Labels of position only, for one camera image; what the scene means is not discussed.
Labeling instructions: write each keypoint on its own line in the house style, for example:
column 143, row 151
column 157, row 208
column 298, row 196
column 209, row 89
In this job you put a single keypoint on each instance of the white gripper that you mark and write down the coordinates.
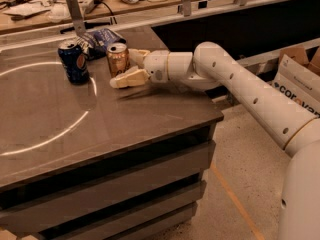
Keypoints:
column 156, row 66

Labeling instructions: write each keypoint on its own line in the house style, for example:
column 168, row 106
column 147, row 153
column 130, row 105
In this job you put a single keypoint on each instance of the orange soda can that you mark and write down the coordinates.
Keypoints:
column 118, row 58

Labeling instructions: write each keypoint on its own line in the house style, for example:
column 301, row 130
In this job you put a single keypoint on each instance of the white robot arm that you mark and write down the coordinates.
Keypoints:
column 291, row 126

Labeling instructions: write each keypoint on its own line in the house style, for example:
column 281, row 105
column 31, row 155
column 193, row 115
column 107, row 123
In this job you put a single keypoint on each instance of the blue Pepsi can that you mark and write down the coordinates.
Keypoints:
column 73, row 61

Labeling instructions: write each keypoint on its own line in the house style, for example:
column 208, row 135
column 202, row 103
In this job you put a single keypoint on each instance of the blue chip bag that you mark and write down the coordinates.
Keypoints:
column 94, row 44

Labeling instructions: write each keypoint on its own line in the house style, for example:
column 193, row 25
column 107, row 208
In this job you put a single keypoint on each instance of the white papers on desk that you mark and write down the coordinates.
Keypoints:
column 26, row 9

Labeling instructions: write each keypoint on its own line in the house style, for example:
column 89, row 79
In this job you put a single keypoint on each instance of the white cardboard box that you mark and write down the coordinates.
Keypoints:
column 298, row 79

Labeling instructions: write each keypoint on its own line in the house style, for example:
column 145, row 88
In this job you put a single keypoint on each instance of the metal bracket post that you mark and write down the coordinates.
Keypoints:
column 76, row 17

